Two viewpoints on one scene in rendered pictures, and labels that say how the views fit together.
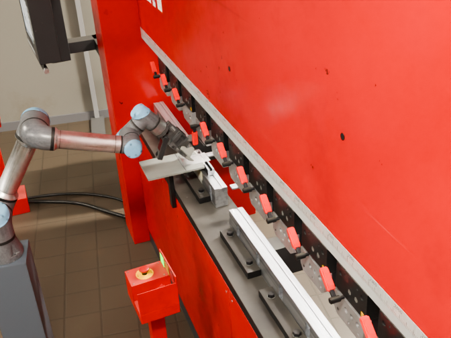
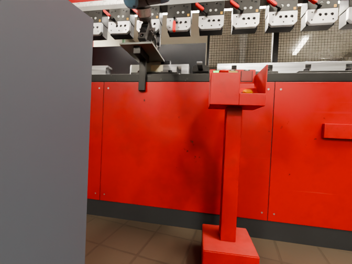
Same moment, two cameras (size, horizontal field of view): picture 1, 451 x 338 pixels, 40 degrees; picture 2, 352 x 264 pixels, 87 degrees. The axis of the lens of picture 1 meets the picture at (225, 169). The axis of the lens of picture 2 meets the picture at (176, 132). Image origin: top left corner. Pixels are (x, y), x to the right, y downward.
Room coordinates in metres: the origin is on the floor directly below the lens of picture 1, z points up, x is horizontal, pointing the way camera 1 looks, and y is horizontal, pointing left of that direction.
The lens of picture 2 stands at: (1.74, 1.11, 0.56)
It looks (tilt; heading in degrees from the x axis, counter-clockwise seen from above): 1 degrees down; 299
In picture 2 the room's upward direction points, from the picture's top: 3 degrees clockwise
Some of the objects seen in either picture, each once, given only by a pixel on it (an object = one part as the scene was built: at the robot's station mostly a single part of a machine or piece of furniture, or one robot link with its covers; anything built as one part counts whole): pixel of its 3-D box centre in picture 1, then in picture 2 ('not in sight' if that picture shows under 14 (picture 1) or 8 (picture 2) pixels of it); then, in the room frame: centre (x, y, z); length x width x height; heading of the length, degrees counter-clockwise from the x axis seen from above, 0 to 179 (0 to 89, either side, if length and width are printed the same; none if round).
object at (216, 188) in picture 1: (207, 176); (159, 73); (2.46, 0.09, 0.92); 0.39 x 0.06 x 0.10; 19
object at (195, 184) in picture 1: (194, 184); (154, 75); (2.45, 0.15, 0.89); 0.30 x 0.05 x 0.03; 19
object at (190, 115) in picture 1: (195, 104); (150, 22); (2.53, 0.12, 1.26); 0.15 x 0.09 x 0.17; 19
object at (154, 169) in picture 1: (171, 164); (144, 53); (2.46, 0.25, 1.00); 0.26 x 0.18 x 0.01; 109
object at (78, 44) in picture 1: (90, 49); not in sight; (3.65, 0.78, 1.17); 0.40 x 0.24 x 0.07; 19
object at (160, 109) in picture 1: (170, 126); (77, 74); (3.03, 0.28, 0.92); 0.50 x 0.06 x 0.10; 19
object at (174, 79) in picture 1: (182, 88); (121, 24); (2.72, 0.18, 1.26); 0.15 x 0.09 x 0.17; 19
